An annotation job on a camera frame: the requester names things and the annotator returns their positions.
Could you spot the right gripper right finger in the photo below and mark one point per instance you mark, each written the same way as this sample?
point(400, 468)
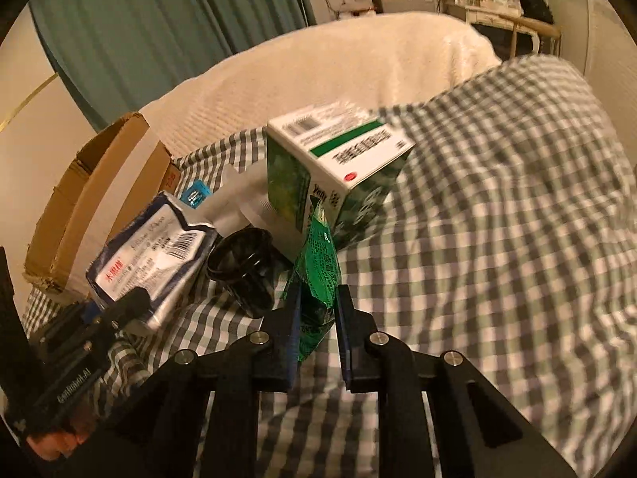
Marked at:
point(437, 415)

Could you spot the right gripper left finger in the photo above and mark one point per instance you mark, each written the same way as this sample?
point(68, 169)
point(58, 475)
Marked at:
point(198, 415)

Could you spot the blue white medicine pouch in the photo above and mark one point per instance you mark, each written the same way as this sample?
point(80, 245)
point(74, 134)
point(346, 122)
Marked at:
point(161, 250)

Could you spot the dark plastic jar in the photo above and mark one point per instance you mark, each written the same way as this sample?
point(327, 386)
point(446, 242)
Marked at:
point(248, 266)

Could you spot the green foil sachet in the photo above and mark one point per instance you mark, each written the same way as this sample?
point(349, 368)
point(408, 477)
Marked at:
point(314, 282)

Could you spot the teal blister card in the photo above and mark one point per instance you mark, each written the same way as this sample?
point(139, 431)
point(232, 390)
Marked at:
point(196, 194)

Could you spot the green medicine box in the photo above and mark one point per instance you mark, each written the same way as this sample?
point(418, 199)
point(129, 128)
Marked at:
point(340, 157)

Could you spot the checkered gingham cloth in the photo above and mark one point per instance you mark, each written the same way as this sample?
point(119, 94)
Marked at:
point(509, 236)

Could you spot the cardboard box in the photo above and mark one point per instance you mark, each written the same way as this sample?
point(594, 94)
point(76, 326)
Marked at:
point(109, 182)

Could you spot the teal curtain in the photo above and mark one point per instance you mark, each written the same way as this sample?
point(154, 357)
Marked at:
point(115, 56)

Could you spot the cream bed blanket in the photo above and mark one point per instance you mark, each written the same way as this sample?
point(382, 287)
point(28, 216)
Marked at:
point(382, 61)

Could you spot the vanity desk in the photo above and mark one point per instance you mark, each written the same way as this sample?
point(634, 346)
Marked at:
point(546, 37)

